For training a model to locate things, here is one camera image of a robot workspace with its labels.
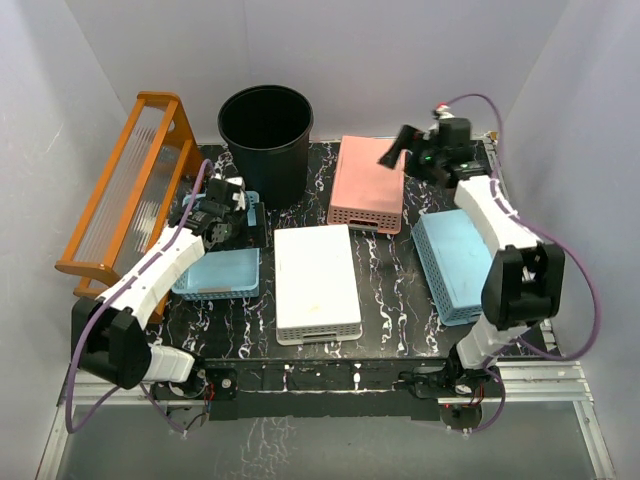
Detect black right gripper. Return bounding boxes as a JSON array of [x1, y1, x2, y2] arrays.
[[378, 127, 445, 187]]

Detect small blue perforated basket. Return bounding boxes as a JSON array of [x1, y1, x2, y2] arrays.
[[171, 190, 267, 301]]

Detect pink perforated plastic basket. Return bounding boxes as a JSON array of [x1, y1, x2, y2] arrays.
[[327, 135, 404, 235]]

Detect white perforated plastic basket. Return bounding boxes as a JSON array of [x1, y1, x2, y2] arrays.
[[274, 224, 363, 346]]

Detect black plastic bucket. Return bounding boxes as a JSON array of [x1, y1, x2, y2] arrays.
[[217, 85, 314, 209]]

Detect large blue perforated basket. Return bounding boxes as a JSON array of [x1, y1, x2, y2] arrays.
[[411, 209, 492, 327]]

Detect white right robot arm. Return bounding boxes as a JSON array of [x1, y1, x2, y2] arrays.
[[378, 115, 565, 398]]

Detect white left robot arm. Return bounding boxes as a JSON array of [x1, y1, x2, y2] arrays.
[[69, 176, 267, 399]]

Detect orange wooden rack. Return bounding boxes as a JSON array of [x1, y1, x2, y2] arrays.
[[55, 91, 203, 298]]

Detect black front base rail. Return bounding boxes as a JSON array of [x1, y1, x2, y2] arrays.
[[149, 357, 506, 422]]

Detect aluminium frame profile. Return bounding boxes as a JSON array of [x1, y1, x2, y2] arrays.
[[37, 361, 615, 479]]

